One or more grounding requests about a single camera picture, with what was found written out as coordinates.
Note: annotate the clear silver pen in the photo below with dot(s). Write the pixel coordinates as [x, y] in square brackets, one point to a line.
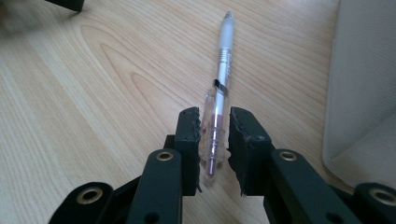
[219, 93]

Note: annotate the white pencil case brown lining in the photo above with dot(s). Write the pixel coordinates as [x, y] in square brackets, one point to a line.
[364, 93]

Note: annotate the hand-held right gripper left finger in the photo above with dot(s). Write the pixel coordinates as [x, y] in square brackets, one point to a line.
[186, 149]

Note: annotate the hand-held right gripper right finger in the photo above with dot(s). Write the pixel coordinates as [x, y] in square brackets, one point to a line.
[246, 149]

